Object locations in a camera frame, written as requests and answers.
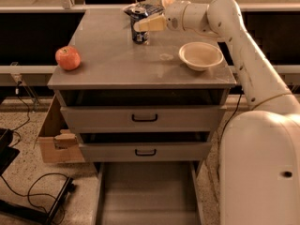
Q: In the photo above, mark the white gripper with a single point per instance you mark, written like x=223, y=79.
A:
x=173, y=16

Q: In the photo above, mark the blue pepsi can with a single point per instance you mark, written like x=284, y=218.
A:
x=138, y=35

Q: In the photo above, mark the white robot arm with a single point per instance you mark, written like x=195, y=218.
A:
x=259, y=153

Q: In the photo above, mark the grey top drawer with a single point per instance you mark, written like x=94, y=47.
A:
x=105, y=119

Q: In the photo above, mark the grey drawer cabinet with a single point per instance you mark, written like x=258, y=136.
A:
x=117, y=72

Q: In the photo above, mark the grey middle drawer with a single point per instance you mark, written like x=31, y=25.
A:
x=145, y=146

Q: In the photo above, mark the grey open bottom drawer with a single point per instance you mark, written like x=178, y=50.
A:
x=148, y=193

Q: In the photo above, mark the blue chip bag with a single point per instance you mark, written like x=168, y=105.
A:
x=149, y=9

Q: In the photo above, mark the white bowl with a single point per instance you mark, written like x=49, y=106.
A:
x=200, y=56

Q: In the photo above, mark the red apple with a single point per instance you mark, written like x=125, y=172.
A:
x=68, y=58

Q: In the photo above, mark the cardboard box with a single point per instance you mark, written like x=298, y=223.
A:
x=56, y=142

